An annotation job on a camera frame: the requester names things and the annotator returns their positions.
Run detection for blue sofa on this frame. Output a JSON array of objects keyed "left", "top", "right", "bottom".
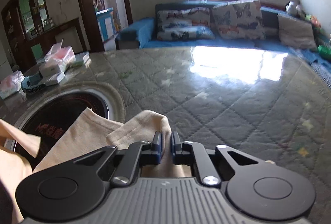
[{"left": 115, "top": 6, "right": 330, "bottom": 74}]

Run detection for cream knit garment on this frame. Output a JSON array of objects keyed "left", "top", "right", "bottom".
[{"left": 1, "top": 108, "right": 191, "bottom": 223}]

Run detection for round black induction cooktop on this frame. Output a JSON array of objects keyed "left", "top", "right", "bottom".
[{"left": 1, "top": 81, "right": 125, "bottom": 156}]

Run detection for butterfly pillow lying flat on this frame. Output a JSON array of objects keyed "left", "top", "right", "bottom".
[{"left": 157, "top": 7, "right": 215, "bottom": 41}]

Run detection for white plush toy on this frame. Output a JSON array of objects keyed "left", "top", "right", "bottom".
[{"left": 285, "top": 1, "right": 302, "bottom": 17}]

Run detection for clear plastic bag pink contents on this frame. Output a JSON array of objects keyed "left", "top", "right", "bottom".
[{"left": 44, "top": 39, "right": 75, "bottom": 71}]

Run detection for blue white storage cabinet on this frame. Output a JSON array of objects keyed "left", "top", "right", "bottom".
[{"left": 95, "top": 8, "right": 116, "bottom": 43}]

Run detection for plain beige cushion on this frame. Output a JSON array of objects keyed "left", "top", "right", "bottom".
[{"left": 277, "top": 14, "right": 318, "bottom": 51}]

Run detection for white box stack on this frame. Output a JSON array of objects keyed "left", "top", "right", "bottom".
[{"left": 39, "top": 61, "right": 65, "bottom": 86}]

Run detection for dark wooden display cabinet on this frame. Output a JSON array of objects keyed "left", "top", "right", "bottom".
[{"left": 1, "top": 0, "right": 87, "bottom": 70}]

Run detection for butterfly pillow upright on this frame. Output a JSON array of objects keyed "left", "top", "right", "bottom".
[{"left": 211, "top": 0, "right": 266, "bottom": 40}]

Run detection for pink tissue pack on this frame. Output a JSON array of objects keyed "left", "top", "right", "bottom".
[{"left": 0, "top": 70, "right": 25, "bottom": 100}]

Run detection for teal round tray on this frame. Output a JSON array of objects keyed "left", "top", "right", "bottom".
[{"left": 21, "top": 72, "right": 46, "bottom": 94}]

